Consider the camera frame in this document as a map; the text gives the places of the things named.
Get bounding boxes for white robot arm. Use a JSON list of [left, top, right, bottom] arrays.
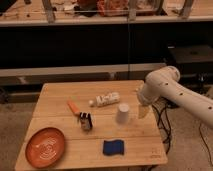
[[137, 66, 213, 129]]

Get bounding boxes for blue sponge eraser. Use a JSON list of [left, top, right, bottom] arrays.
[[103, 140, 124, 156]]

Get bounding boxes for white plastic bottle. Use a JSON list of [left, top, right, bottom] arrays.
[[89, 92, 120, 107]]

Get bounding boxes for black box on shelf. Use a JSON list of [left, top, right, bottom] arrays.
[[169, 45, 213, 70]]

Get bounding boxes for orange ribbed plate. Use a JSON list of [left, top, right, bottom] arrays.
[[25, 127, 65, 168]]

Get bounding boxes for wooden workbench shelf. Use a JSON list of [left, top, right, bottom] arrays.
[[0, 0, 213, 27]]

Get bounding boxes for black floor cables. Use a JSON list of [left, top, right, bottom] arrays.
[[150, 99, 213, 164]]

